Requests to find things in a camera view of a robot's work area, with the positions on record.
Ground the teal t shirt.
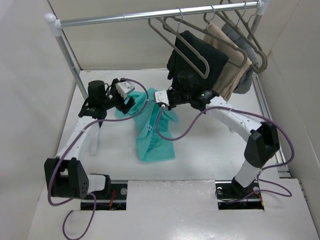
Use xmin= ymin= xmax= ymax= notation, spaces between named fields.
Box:
xmin=116 ymin=88 xmax=176 ymax=163

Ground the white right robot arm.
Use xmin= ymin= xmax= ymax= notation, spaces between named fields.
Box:
xmin=166 ymin=70 xmax=280 ymax=197

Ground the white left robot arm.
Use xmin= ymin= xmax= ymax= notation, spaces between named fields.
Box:
xmin=44 ymin=78 xmax=135 ymax=200

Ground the taupe hanger with grey garment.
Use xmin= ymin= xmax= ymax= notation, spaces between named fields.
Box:
xmin=218 ymin=0 xmax=263 ymax=53

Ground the taupe hanger with black garment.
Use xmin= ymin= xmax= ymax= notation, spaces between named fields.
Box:
xmin=163 ymin=16 xmax=248 ymax=68

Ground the taupe hanger with cream garment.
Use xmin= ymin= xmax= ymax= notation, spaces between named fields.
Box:
xmin=203 ymin=10 xmax=268 ymax=74

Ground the black hanging garment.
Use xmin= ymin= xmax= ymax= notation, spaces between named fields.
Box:
xmin=166 ymin=30 xmax=229 ymax=88

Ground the cream ribbed garment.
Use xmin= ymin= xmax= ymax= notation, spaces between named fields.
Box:
xmin=203 ymin=23 xmax=252 ymax=101

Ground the grey hanging garment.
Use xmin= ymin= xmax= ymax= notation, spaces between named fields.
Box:
xmin=221 ymin=22 xmax=262 ymax=95

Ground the white metal clothes rack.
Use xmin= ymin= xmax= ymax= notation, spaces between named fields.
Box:
xmin=44 ymin=0 xmax=271 ymax=161

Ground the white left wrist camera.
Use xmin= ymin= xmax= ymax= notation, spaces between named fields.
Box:
xmin=115 ymin=80 xmax=135 ymax=100

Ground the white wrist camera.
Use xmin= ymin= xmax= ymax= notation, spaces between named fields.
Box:
xmin=115 ymin=80 xmax=135 ymax=100
xmin=153 ymin=90 xmax=170 ymax=106

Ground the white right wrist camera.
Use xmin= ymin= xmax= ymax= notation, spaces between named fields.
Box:
xmin=153 ymin=90 xmax=170 ymax=106

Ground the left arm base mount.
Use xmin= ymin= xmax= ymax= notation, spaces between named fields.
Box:
xmin=93 ymin=181 xmax=128 ymax=211

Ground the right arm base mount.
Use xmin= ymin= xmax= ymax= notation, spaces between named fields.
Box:
xmin=215 ymin=180 xmax=264 ymax=210

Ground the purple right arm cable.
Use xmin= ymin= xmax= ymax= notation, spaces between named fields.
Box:
xmin=155 ymin=103 xmax=296 ymax=202

